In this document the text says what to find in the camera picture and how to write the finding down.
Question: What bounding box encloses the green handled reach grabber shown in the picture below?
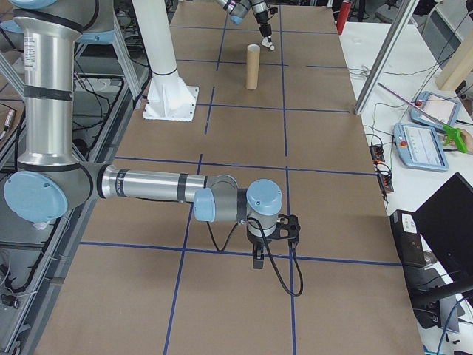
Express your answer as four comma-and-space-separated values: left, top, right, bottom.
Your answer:
376, 81, 473, 154

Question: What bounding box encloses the person's right hand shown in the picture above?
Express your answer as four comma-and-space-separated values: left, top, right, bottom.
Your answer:
445, 129, 473, 149

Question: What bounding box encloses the brown cardboard tube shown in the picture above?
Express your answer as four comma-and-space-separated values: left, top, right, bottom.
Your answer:
245, 44, 262, 91

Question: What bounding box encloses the red tube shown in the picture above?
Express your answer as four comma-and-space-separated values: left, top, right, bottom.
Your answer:
336, 0, 353, 36

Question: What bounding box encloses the grey office chair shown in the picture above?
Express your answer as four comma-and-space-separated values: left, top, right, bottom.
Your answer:
375, 0, 407, 23

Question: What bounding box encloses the small black orange adapter board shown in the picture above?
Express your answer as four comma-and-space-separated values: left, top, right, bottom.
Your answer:
370, 143, 386, 164
377, 171, 395, 195

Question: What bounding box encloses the black box with white label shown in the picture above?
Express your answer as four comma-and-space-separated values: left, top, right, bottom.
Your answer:
389, 209, 426, 268

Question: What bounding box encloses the black monitor stand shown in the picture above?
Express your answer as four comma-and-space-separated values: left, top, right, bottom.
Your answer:
408, 271, 473, 330

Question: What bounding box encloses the blue grey teach pendant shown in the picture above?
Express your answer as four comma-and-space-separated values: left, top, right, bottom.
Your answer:
409, 90, 463, 135
392, 122, 451, 173

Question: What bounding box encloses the black monitor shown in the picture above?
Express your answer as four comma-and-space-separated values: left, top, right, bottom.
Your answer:
412, 172, 473, 284

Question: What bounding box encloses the cream wooden beam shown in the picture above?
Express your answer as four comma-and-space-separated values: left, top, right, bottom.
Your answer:
435, 20, 473, 92

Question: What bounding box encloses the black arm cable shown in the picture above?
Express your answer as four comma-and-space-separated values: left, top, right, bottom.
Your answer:
205, 217, 304, 297

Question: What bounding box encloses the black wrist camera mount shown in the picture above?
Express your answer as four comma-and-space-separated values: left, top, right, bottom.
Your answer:
275, 213, 301, 247

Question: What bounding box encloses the white cable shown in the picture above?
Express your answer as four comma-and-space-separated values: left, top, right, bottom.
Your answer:
348, 64, 375, 81

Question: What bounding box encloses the aluminium profile post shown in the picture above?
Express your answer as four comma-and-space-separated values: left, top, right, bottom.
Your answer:
353, 0, 422, 116

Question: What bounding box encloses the blue cable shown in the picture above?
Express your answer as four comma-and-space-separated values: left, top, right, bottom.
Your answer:
435, 295, 467, 355

